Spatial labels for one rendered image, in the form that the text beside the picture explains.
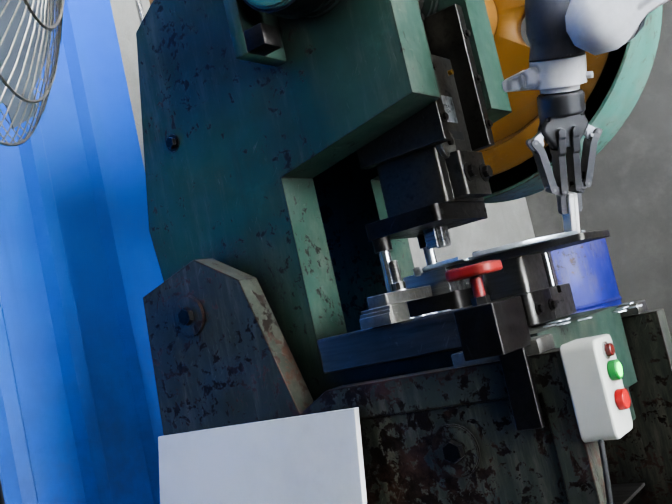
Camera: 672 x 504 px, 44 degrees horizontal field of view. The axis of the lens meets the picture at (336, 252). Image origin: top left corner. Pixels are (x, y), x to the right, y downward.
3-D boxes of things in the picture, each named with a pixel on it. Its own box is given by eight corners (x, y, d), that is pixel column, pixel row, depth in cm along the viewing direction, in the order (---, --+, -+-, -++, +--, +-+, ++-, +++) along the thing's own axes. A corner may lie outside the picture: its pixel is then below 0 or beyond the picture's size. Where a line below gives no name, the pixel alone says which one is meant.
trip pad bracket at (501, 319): (553, 425, 115) (519, 287, 117) (525, 442, 107) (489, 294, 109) (514, 429, 118) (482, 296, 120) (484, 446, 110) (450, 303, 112)
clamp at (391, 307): (442, 311, 144) (429, 254, 145) (391, 323, 131) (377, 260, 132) (413, 318, 148) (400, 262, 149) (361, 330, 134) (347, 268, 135)
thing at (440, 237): (454, 244, 154) (449, 225, 155) (441, 245, 151) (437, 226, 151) (439, 248, 156) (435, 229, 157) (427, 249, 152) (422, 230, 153)
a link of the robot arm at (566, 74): (596, 52, 129) (599, 87, 131) (557, 55, 141) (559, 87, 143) (523, 64, 127) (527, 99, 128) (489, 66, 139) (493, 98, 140)
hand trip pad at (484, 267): (517, 311, 113) (504, 257, 114) (498, 316, 108) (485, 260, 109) (472, 320, 117) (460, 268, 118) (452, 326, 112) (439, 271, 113)
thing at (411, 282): (488, 284, 156) (482, 261, 157) (451, 292, 144) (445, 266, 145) (447, 294, 162) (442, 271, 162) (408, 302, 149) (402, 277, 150)
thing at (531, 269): (629, 303, 141) (609, 226, 142) (602, 312, 129) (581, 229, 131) (497, 329, 155) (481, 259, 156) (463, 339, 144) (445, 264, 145)
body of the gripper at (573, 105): (547, 95, 129) (552, 153, 132) (595, 86, 131) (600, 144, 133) (525, 94, 137) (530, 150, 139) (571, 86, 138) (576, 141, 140)
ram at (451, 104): (506, 194, 153) (469, 43, 156) (469, 194, 141) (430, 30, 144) (427, 218, 163) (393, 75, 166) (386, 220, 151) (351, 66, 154)
